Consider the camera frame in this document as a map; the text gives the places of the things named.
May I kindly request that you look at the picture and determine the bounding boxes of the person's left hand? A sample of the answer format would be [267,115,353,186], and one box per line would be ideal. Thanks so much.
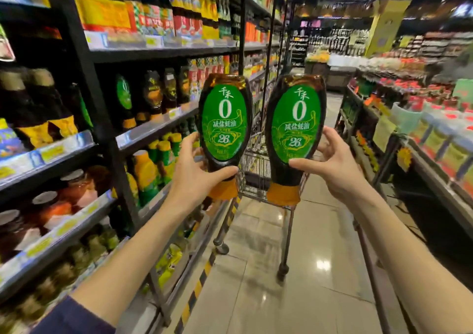
[168,132,239,212]

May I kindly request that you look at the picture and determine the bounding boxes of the person's right hand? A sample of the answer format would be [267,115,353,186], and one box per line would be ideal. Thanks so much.
[289,125,374,207]

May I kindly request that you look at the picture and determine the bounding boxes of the black wire shopping cart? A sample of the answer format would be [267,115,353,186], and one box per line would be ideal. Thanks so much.
[213,123,310,283]

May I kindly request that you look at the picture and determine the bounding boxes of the person's left forearm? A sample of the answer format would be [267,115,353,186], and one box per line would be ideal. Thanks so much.
[70,193,193,327]

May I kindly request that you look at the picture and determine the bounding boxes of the person's right forearm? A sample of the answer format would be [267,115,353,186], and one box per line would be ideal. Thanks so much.
[351,189,473,334]

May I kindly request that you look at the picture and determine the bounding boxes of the red yellow squeeze bottle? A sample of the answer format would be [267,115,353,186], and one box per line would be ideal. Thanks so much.
[112,0,133,33]
[94,0,116,33]
[75,0,98,33]

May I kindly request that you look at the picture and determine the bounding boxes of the pale yellow sign card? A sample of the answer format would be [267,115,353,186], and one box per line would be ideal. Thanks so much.
[372,115,398,153]

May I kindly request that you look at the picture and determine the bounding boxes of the yellow hanging tag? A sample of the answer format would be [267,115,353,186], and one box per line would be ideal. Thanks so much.
[397,147,412,172]

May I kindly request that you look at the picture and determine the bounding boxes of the pale green sign card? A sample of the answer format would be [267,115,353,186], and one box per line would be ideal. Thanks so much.
[390,102,423,135]

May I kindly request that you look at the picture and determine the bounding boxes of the low black display shelving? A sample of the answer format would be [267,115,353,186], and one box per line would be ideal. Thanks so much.
[334,63,473,334]

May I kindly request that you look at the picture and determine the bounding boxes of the row of dark squeeze bottles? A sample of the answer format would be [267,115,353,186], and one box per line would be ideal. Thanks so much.
[136,65,193,122]

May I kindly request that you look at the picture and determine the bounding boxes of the row of red lid jars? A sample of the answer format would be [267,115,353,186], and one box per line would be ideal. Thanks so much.
[0,165,111,263]

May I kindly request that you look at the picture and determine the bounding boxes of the distant store shelving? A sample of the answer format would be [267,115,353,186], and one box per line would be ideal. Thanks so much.
[288,26,370,68]

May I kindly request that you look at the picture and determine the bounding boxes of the yellow green store pillar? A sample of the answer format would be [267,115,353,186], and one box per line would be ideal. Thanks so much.
[365,0,413,58]

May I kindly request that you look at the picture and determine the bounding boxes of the rows of assorted condiment bottles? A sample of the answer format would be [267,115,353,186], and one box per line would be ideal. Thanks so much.
[166,0,289,87]

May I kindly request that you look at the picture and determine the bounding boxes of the row of dark glass bottles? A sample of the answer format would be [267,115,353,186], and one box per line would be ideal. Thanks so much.
[0,67,93,150]

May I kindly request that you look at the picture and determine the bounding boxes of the dark blue left sleeve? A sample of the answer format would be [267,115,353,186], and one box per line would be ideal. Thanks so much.
[29,297,117,334]

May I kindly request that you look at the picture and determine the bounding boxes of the green white hanging sign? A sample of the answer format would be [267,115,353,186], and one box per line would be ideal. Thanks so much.
[0,23,15,63]

